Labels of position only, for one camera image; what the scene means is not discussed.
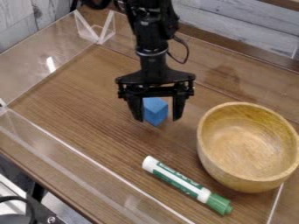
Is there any black equipment with cable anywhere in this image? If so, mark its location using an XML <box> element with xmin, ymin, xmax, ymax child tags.
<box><xmin>0</xmin><ymin>195</ymin><xmax>68</xmax><ymax>224</ymax></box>

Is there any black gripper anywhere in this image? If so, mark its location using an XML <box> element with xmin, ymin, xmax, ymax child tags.
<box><xmin>116</xmin><ymin>52</ymin><xmax>195</xmax><ymax>122</ymax></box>

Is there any blue foam block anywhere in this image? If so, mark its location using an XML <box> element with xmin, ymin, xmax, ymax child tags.
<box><xmin>144</xmin><ymin>98</ymin><xmax>168</xmax><ymax>126</ymax></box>

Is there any green white marker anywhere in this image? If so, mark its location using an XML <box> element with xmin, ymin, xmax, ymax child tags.
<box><xmin>141</xmin><ymin>156</ymin><xmax>232</xmax><ymax>215</ymax></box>

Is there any brown wooden bowl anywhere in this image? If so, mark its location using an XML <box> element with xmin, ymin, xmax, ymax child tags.
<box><xmin>196</xmin><ymin>101</ymin><xmax>299</xmax><ymax>193</ymax></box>

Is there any clear acrylic tray wall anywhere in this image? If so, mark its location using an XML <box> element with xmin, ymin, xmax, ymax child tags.
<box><xmin>0</xmin><ymin>9</ymin><xmax>299</xmax><ymax>224</ymax></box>

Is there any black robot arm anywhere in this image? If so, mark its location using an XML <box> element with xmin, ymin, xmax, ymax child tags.
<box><xmin>116</xmin><ymin>0</ymin><xmax>196</xmax><ymax>122</ymax></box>

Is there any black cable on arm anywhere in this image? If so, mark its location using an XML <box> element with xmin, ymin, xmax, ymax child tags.
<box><xmin>165</xmin><ymin>34</ymin><xmax>191</xmax><ymax>65</ymax></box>

